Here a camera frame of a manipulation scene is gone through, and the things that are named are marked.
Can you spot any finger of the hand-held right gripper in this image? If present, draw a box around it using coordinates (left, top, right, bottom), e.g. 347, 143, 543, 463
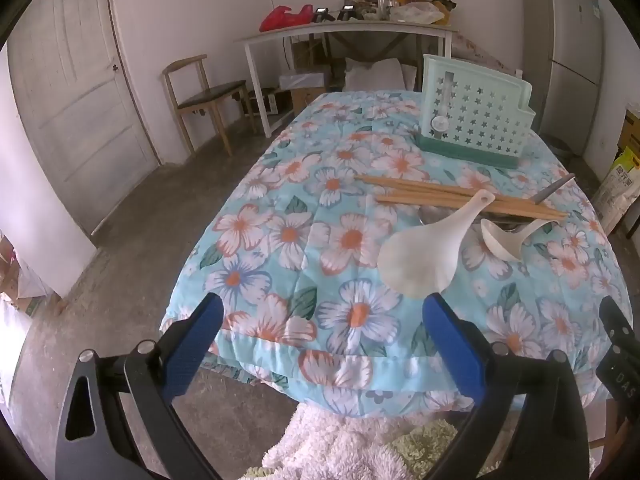
598, 296, 637, 359

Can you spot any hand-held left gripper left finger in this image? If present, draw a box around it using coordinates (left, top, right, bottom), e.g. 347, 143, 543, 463
55, 292, 225, 480

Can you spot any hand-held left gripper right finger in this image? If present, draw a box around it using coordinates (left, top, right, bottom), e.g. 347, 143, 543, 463
421, 292, 591, 480

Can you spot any white rice paddle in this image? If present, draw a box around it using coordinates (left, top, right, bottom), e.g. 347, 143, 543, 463
377, 189, 497, 297

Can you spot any white soup spoon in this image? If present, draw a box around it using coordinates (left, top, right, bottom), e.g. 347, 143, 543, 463
480, 217, 553, 262

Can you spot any wooden chopstick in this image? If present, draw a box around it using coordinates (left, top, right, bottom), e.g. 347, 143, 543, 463
375, 198, 563, 222
385, 190, 568, 220
356, 175, 501, 197
360, 180, 568, 217

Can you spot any metal spoon with dark handle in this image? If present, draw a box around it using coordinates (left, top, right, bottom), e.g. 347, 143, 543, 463
482, 172, 577, 233

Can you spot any green star-cutout utensil holder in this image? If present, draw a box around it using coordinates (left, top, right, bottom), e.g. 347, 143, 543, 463
414, 54, 537, 170

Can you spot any printed white sack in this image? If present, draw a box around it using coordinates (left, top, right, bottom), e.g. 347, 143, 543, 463
592, 146, 640, 237

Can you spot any pink fluffy blanket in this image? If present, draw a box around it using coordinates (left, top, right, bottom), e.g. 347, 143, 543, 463
262, 402, 476, 480

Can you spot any blue floral blanket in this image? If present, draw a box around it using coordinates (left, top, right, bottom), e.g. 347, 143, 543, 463
160, 89, 632, 418

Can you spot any yellow box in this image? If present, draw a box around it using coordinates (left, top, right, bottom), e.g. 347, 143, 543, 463
619, 104, 640, 155

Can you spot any cardboard box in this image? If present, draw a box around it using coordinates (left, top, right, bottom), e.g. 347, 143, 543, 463
279, 71, 328, 116

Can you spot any grey refrigerator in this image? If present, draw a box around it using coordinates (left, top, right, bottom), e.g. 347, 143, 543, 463
520, 0, 606, 157

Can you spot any white pillow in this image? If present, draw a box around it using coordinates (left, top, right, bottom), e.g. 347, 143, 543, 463
344, 57, 418, 93

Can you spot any white panelled door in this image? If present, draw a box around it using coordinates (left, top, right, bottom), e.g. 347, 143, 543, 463
7, 0, 162, 237

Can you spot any white table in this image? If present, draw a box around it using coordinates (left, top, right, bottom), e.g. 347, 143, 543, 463
235, 21, 458, 138

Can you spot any white plastic bag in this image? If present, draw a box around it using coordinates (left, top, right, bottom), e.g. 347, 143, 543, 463
389, 2, 446, 25

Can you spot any red plastic bag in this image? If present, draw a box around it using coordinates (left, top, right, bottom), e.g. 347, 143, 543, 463
260, 5, 315, 32

